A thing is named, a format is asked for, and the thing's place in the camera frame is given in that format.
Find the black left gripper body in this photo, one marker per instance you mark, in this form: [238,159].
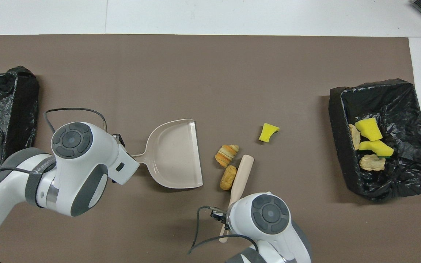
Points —
[120,140]

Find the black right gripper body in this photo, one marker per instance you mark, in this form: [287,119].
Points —
[220,216]

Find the brown toy bread roll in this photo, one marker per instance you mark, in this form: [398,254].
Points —
[228,177]

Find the beige brush with black bristles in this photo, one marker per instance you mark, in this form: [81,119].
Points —
[241,175]

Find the beige plastic dustpan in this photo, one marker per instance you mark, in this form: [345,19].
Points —
[175,157]

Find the toy croissant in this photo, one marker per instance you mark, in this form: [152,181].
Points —
[372,162]
[226,155]
[355,136]

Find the plain yellow sponge piece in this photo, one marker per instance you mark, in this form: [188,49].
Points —
[268,133]

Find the green and yellow sponge piece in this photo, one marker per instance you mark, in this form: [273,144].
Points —
[376,148]

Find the notched green yellow sponge piece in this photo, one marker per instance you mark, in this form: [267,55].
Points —
[368,128]

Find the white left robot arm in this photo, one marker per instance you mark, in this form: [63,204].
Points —
[86,157]

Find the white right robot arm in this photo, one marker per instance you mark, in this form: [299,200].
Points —
[287,241]

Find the brown table mat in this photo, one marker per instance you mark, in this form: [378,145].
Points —
[210,65]

